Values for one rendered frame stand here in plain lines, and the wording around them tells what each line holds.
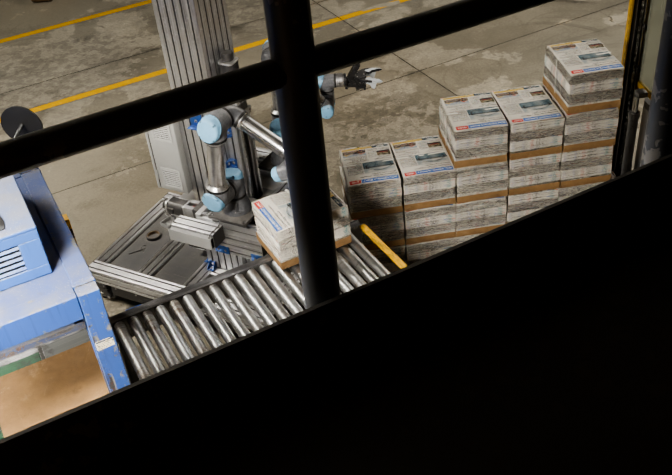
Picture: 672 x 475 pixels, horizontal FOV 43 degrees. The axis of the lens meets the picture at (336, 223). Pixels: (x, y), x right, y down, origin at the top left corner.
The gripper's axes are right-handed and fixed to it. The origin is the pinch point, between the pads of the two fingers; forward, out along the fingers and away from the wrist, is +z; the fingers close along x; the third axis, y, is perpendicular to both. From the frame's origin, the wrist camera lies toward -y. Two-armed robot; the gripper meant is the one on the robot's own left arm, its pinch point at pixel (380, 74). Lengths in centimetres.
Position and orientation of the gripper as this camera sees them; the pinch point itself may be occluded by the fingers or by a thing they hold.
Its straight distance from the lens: 462.6
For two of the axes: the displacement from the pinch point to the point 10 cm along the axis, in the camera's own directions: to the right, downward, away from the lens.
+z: 10.0, -0.5, -0.6
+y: 0.8, 7.1, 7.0
